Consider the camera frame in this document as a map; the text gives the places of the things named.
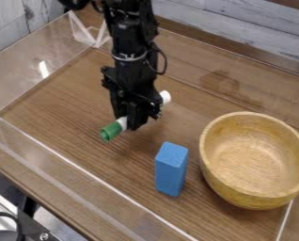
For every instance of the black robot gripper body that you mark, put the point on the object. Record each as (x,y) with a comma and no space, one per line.
(133,75)

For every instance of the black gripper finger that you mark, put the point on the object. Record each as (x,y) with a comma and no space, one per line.
(139,113)
(119,102)

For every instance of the green and white marker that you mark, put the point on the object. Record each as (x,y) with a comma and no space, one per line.
(119,125)

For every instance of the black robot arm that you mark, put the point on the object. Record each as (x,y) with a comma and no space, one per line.
(131,23)

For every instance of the brown wooden bowl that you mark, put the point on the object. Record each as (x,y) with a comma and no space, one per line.
(249,160)

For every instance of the blue rectangular block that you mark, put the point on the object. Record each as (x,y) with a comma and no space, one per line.
(171,168)

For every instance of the clear acrylic tray wall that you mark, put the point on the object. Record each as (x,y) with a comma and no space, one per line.
(96,184)

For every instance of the black metal bracket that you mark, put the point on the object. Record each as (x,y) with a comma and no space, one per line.
(32,230)

